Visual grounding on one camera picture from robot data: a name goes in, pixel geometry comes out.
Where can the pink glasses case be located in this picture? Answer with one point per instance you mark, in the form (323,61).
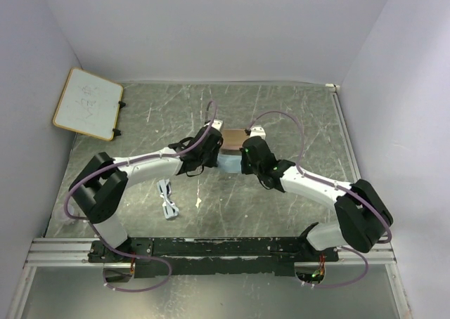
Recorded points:
(233,139)

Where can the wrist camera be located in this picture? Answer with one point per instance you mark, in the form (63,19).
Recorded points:
(256,130)
(216,124)

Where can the aluminium rail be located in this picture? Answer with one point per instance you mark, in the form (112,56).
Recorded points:
(73,252)

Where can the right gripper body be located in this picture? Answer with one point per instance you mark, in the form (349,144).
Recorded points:
(248,167)

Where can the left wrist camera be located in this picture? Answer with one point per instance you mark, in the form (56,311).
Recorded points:
(216,124)

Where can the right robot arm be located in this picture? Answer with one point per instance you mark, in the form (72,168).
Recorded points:
(362,217)

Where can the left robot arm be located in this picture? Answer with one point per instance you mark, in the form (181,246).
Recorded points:
(100,186)

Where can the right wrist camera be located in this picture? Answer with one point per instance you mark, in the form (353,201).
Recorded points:
(256,130)

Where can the light blue cleaning cloth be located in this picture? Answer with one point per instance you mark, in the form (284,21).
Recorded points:
(229,163)

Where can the small whiteboard with orange frame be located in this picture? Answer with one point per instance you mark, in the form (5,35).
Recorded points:
(90,105)

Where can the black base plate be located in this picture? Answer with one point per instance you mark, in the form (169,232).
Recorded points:
(232,255)

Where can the white sunglasses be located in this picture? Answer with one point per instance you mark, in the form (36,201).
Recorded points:
(169,207)

